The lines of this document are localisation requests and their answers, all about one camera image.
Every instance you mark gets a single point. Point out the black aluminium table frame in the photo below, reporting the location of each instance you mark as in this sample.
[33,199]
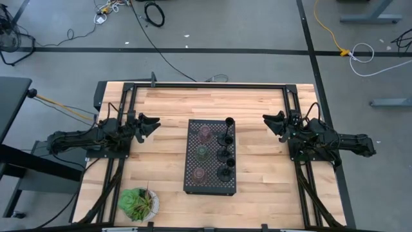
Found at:
[209,85]

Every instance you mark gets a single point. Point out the black desk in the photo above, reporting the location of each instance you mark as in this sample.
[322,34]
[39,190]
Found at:
[13,96]

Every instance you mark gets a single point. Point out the grey floor bar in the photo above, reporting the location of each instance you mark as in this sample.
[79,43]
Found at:
[391,102]

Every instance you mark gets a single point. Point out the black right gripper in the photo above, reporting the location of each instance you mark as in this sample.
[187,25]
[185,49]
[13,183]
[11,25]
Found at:
[291,125]

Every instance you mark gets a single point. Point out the black perforated metal shelf riser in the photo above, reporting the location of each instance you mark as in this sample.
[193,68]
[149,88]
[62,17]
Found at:
[210,188]

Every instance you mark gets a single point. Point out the black clamp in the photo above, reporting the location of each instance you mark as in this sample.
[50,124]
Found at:
[153,79]

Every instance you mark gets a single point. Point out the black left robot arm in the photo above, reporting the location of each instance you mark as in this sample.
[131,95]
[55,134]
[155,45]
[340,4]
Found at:
[80,140]

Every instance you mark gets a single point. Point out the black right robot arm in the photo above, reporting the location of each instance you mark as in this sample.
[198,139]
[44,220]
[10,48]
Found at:
[347,141]

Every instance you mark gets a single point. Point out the grey table leg base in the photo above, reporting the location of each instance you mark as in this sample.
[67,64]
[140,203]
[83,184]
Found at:
[373,17]

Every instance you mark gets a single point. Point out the succulent in white patterned pot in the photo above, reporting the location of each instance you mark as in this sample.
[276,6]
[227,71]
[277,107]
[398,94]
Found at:
[135,203]

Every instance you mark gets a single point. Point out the pink ribbed glass candle holder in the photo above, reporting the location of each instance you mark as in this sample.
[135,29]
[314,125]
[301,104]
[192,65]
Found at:
[199,175]
[204,133]

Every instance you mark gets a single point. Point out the black floor fan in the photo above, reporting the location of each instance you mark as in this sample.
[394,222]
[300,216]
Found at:
[9,35]

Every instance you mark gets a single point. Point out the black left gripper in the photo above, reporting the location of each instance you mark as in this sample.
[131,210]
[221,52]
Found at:
[134,125]

